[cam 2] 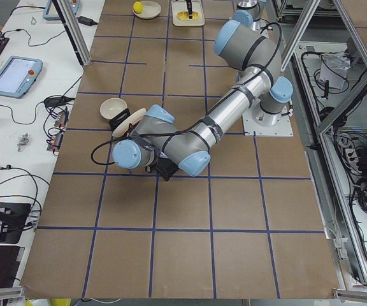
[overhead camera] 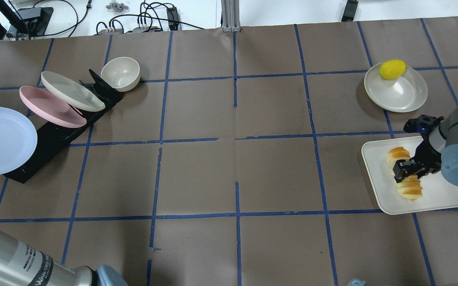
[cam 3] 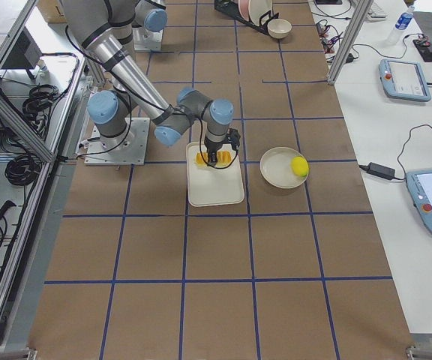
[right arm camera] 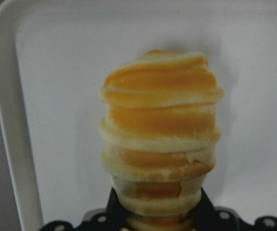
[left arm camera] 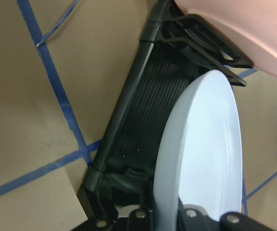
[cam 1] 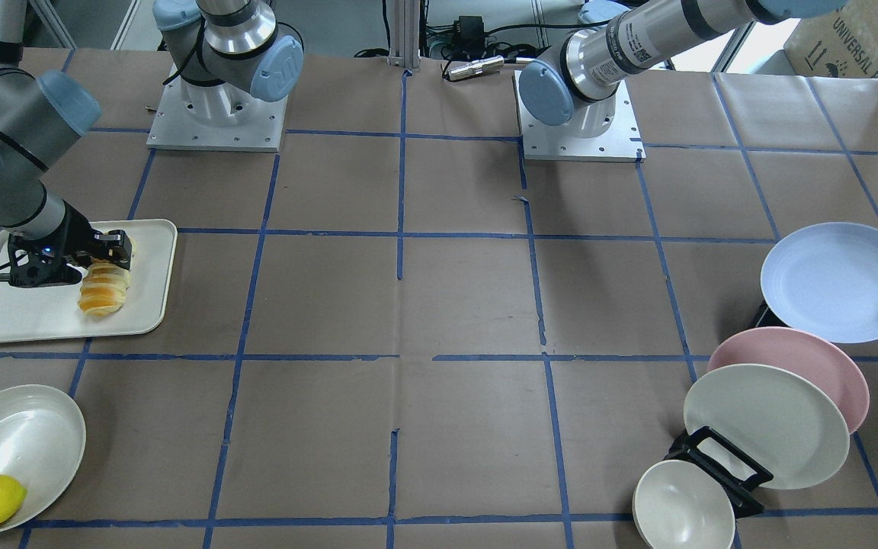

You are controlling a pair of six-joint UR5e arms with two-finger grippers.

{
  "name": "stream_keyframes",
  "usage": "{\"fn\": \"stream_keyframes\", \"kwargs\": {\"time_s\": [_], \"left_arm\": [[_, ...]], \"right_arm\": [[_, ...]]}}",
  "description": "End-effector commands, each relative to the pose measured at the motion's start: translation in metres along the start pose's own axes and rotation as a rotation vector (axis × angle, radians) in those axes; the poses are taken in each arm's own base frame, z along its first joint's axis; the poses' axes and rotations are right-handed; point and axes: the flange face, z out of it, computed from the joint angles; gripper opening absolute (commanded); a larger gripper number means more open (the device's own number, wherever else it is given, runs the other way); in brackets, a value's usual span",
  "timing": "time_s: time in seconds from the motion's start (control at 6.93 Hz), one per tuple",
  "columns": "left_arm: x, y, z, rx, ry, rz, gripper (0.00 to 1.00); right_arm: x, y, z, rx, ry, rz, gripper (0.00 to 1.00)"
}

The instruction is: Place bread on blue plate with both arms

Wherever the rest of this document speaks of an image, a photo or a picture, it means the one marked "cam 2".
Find aluminium frame post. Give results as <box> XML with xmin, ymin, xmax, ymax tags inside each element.
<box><xmin>52</xmin><ymin>0</ymin><xmax>91</xmax><ymax>67</ymax></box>

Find yellow lemon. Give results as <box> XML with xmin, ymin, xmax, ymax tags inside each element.
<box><xmin>133</xmin><ymin>1</ymin><xmax>143</xmax><ymax>14</ymax></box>

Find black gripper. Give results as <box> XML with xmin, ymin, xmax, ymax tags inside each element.
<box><xmin>145</xmin><ymin>152</ymin><xmax>179</xmax><ymax>181</ymax></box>

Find cream plate in rack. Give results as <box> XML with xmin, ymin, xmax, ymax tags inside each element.
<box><xmin>112</xmin><ymin>108</ymin><xmax>147</xmax><ymax>138</ymax></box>

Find striped bread roll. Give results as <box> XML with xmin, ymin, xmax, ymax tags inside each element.
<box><xmin>177</xmin><ymin>11</ymin><xmax>199</xmax><ymax>21</ymax></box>

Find white rectangular tray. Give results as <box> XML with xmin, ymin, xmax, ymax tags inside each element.
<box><xmin>171</xmin><ymin>1</ymin><xmax>205</xmax><ymax>27</ymax></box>

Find white plate with lemon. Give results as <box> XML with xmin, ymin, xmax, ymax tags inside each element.
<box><xmin>133</xmin><ymin>1</ymin><xmax>162</xmax><ymax>20</ymax></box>

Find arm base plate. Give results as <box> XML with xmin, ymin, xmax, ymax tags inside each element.
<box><xmin>242</xmin><ymin>105</ymin><xmax>294</xmax><ymax>137</ymax></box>

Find blue teach pendant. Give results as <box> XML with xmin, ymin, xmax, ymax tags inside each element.
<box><xmin>0</xmin><ymin>56</ymin><xmax>43</xmax><ymax>98</ymax></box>

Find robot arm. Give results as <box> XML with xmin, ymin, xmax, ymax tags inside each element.
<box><xmin>171</xmin><ymin>1</ymin><xmax>266</xmax><ymax>27</ymax></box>
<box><xmin>112</xmin><ymin>19</ymin><xmax>293</xmax><ymax>177</ymax></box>

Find small cream bowl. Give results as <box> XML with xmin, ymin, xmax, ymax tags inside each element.
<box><xmin>99</xmin><ymin>98</ymin><xmax>127</xmax><ymax>120</ymax></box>

